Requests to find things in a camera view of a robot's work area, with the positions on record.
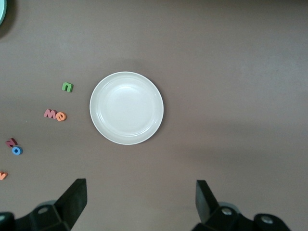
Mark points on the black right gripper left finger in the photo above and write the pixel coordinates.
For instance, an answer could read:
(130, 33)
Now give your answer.
(69, 204)

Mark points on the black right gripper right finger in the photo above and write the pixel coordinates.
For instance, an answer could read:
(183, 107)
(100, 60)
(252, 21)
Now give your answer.
(209, 209)

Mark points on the orange foam letter e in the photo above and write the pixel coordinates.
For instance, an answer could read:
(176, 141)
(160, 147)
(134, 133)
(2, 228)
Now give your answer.
(61, 118)

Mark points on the pink foam letter w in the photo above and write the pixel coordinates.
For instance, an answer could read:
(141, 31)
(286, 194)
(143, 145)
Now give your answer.
(50, 113)

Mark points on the green foam letter n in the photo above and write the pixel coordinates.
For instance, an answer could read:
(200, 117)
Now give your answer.
(65, 87)

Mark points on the orange foam letter v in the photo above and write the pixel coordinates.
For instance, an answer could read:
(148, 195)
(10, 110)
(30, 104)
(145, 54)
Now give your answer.
(2, 175)

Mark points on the blue foam letter o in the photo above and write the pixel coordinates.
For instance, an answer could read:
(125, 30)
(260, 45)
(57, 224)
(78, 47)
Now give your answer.
(14, 151)

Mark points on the red foam letter z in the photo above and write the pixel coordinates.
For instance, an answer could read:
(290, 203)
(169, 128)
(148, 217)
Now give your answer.
(10, 143)

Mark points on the beige round plate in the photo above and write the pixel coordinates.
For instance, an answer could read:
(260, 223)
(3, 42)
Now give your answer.
(126, 108)

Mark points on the brown table cover sheet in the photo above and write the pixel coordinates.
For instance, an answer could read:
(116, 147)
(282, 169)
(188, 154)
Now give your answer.
(216, 72)

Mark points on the pale green round plate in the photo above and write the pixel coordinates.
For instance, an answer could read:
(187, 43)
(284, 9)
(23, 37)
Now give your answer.
(2, 12)

